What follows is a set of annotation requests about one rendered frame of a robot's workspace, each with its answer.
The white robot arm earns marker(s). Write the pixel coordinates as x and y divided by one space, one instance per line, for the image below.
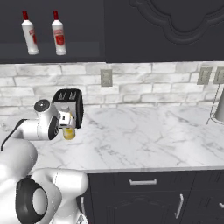
43 128

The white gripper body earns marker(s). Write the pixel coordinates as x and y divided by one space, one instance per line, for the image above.
70 119

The dark ornate wall cabinet door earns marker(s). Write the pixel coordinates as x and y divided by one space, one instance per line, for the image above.
163 29

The black toaster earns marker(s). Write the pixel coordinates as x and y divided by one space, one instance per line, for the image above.
76 102

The grey wall outlet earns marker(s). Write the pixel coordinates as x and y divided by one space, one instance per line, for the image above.
106 78
204 75
219 75

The yellow juice bottle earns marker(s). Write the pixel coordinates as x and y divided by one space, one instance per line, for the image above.
69 134

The dark base cabinet door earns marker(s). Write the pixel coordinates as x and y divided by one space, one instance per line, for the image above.
205 210
137 208

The open dark wall cabinet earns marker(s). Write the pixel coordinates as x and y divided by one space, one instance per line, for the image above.
84 29

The white vodka bottle red cap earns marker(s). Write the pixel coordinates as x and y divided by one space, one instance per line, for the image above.
59 35
30 35

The dark drawer front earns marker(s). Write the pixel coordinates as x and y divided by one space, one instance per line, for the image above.
172 181
210 180

